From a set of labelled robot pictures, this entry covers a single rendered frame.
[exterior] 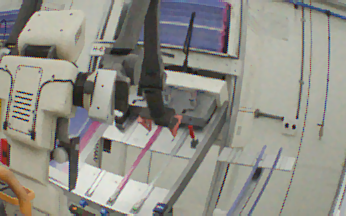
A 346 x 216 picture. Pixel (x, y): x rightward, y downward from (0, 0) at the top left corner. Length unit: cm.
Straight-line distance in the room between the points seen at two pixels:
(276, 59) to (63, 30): 263
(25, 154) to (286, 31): 279
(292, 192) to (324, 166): 36
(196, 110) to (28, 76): 112
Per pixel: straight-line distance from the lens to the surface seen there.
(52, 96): 115
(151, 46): 170
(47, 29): 125
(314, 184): 361
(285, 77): 365
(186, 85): 224
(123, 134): 220
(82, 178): 207
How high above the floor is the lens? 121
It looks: 2 degrees down
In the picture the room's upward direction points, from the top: 10 degrees clockwise
